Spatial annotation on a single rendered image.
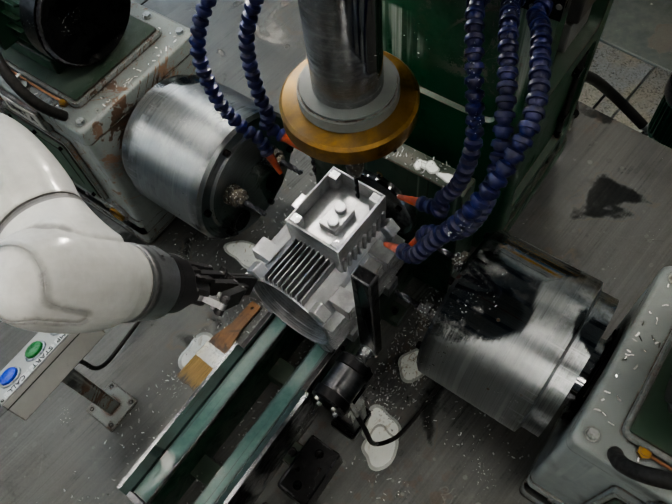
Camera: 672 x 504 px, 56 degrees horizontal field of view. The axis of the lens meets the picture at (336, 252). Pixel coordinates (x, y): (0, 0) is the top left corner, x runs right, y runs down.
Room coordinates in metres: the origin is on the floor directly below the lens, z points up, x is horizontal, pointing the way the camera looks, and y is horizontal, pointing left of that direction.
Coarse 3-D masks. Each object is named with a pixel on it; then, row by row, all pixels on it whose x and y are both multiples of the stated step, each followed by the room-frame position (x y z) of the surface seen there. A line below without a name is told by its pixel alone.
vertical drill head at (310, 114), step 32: (320, 0) 0.53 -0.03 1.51; (352, 0) 0.52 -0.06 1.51; (320, 32) 0.53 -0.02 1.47; (352, 32) 0.52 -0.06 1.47; (320, 64) 0.54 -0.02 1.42; (352, 64) 0.52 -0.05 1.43; (384, 64) 0.59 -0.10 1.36; (288, 96) 0.58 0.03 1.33; (320, 96) 0.54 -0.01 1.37; (352, 96) 0.52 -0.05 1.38; (384, 96) 0.53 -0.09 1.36; (416, 96) 0.55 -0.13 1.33; (288, 128) 0.53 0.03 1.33; (320, 128) 0.52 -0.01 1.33; (352, 128) 0.50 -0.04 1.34; (384, 128) 0.50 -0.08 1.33; (320, 160) 0.49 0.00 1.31; (352, 160) 0.48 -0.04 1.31
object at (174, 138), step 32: (160, 96) 0.79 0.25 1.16; (192, 96) 0.78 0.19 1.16; (224, 96) 0.78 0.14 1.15; (128, 128) 0.77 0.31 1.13; (160, 128) 0.73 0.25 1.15; (192, 128) 0.71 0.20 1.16; (224, 128) 0.70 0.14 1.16; (256, 128) 0.72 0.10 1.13; (128, 160) 0.72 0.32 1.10; (160, 160) 0.69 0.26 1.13; (192, 160) 0.66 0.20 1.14; (224, 160) 0.66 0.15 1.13; (256, 160) 0.70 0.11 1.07; (288, 160) 0.76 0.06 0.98; (160, 192) 0.66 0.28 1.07; (192, 192) 0.63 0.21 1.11; (224, 192) 0.64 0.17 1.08; (256, 192) 0.69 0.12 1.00; (192, 224) 0.62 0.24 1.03; (224, 224) 0.62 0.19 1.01
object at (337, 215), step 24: (336, 168) 0.60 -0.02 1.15; (312, 192) 0.56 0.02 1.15; (336, 192) 0.58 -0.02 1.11; (360, 192) 0.56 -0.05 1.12; (288, 216) 0.53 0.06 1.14; (312, 216) 0.54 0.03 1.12; (336, 216) 0.52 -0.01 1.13; (360, 216) 0.52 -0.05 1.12; (384, 216) 0.52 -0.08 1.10; (312, 240) 0.48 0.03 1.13; (336, 240) 0.47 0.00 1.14; (360, 240) 0.48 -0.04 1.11; (336, 264) 0.46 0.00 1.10
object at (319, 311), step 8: (384, 224) 0.52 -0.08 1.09; (392, 224) 0.52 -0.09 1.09; (384, 232) 0.51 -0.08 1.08; (392, 232) 0.51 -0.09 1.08; (256, 264) 0.49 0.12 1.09; (248, 272) 0.48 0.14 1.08; (256, 272) 0.47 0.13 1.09; (264, 272) 0.47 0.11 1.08; (264, 304) 0.48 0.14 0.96; (320, 304) 0.40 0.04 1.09; (272, 312) 0.47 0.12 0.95; (312, 312) 0.39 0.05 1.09; (320, 312) 0.39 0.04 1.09; (328, 312) 0.39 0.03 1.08; (320, 320) 0.38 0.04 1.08; (320, 344) 0.39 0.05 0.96
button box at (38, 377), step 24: (48, 336) 0.44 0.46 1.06; (72, 336) 0.43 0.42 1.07; (96, 336) 0.43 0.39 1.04; (24, 360) 0.40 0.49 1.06; (48, 360) 0.39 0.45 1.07; (72, 360) 0.40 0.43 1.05; (0, 384) 0.37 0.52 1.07; (24, 384) 0.36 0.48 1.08; (48, 384) 0.37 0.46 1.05; (24, 408) 0.33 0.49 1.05
